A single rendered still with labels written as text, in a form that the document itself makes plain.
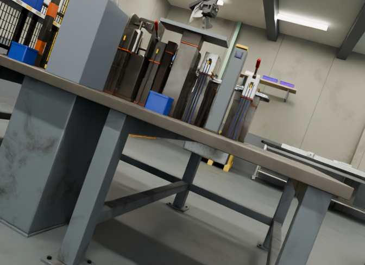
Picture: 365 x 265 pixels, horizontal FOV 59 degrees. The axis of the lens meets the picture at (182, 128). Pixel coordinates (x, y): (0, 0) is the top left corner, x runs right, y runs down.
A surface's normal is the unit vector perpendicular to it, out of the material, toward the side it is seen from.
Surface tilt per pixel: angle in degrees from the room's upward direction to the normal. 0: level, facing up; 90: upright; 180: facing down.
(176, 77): 90
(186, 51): 90
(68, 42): 90
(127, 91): 90
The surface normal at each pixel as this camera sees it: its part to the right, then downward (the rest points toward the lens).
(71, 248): -0.29, -0.07
